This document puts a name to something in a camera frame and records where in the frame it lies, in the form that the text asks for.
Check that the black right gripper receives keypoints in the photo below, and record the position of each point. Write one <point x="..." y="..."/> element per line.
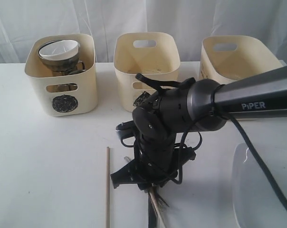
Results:
<point x="160" y="161"/>

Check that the wooden chopstick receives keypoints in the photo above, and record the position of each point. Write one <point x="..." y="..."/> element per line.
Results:
<point x="107" y="194"/>
<point x="157" y="209"/>

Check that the steel mug with handle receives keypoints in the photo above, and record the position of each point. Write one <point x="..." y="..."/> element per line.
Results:
<point x="79" y="68"/>

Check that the stainless steel bowl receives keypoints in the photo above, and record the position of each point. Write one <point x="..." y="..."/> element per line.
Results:
<point x="62" y="65"/>

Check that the white ceramic bowl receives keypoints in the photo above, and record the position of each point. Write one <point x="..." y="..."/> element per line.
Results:
<point x="59" y="50"/>

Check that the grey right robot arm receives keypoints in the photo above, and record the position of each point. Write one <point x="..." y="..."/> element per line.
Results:
<point x="191" y="106"/>

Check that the steel table knife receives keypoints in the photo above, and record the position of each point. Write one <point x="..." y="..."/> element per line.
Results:
<point x="152" y="216"/>

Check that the steel fork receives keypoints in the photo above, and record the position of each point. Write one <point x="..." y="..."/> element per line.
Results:
<point x="159" y="199"/>

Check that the cream bin with circle mark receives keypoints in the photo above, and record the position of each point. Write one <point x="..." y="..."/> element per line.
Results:
<point x="79" y="101"/>

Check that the large white plate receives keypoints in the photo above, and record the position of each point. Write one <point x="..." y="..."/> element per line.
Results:
<point x="254" y="202"/>

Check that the cream bin with triangle mark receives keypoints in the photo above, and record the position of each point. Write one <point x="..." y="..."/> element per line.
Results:
<point x="153" y="54"/>

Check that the cream bin with square mark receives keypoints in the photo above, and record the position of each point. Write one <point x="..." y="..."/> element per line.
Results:
<point x="227" y="59"/>

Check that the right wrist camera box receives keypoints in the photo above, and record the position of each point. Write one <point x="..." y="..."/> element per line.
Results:
<point x="126" y="130"/>

